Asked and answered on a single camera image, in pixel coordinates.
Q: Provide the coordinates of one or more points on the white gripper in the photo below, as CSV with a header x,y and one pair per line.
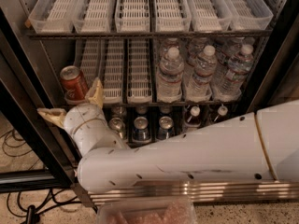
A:
x,y
81,116

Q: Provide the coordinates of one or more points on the red coke can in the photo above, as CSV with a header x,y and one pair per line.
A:
x,y
74,83

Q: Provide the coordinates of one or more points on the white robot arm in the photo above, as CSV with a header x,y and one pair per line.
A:
x,y
260,146

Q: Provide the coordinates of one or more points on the middle shelf tray two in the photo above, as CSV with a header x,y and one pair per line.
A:
x,y
111,70

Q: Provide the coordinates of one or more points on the shelf tray two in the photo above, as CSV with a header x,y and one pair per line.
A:
x,y
111,70
93,16

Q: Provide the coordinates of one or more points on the black fridge door left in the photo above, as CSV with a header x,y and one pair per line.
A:
x,y
51,168

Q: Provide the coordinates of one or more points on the blue can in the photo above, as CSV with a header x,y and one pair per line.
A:
x,y
141,132
166,128

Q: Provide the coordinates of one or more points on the middle shelf tray three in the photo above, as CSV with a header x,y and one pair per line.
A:
x,y
139,90

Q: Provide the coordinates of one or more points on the shelf tray three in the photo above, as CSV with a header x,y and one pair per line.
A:
x,y
132,16
139,90

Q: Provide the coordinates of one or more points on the top shelf tray one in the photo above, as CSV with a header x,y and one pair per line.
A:
x,y
52,16

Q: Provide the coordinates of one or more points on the top shelf tray two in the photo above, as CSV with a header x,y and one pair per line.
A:
x,y
93,16

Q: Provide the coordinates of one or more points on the top shelf tray three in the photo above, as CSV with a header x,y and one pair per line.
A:
x,y
132,16

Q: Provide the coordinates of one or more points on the top shelf tray four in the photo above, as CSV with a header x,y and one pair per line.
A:
x,y
171,15

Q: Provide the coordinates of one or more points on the top shelf tray five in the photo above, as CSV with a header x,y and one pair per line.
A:
x,y
210,15

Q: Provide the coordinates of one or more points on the steel fridge base grille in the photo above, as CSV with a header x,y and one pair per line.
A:
x,y
198,192

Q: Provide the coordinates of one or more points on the top shelf tray six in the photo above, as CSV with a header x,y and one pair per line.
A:
x,y
249,14

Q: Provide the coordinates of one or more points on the front left water bottle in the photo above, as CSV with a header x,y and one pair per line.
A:
x,y
169,75

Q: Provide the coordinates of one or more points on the water bottle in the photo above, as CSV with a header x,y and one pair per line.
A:
x,y
202,73
227,89
169,75

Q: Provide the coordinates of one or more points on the brown drink bottle left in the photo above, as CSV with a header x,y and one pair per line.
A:
x,y
191,119

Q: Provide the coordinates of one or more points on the brown drink bottle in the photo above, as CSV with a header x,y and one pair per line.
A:
x,y
191,119
221,114

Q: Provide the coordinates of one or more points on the front middle water bottle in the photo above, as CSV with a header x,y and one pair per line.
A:
x,y
202,73

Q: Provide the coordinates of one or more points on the brown drink bottle right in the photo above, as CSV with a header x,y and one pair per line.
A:
x,y
221,114

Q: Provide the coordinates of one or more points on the clear plastic container with food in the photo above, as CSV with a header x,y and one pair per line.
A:
x,y
154,210

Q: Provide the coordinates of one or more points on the front right water bottle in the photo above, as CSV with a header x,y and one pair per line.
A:
x,y
227,89

